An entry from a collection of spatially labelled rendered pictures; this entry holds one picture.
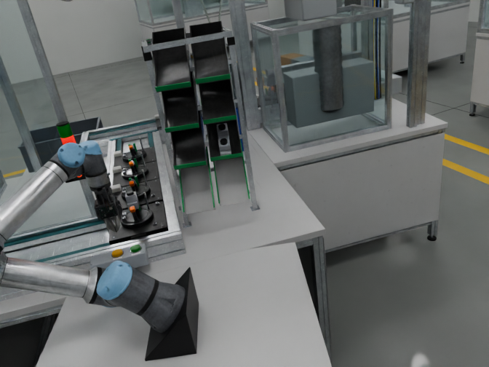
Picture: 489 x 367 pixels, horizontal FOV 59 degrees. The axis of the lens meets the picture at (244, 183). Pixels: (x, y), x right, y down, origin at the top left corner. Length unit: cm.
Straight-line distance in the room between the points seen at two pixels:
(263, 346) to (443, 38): 650
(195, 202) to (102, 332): 62
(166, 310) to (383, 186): 184
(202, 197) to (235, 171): 18
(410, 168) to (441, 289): 75
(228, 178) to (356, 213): 118
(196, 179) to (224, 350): 77
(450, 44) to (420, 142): 480
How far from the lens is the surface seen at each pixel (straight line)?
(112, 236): 187
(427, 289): 290
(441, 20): 736
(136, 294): 134
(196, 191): 186
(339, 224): 283
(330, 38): 250
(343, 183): 269
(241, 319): 149
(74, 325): 169
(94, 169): 155
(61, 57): 1228
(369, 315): 270
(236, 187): 186
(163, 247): 180
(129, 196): 187
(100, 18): 1228
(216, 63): 176
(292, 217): 194
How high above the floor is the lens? 189
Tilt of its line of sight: 27 degrees down
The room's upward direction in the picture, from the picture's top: 9 degrees counter-clockwise
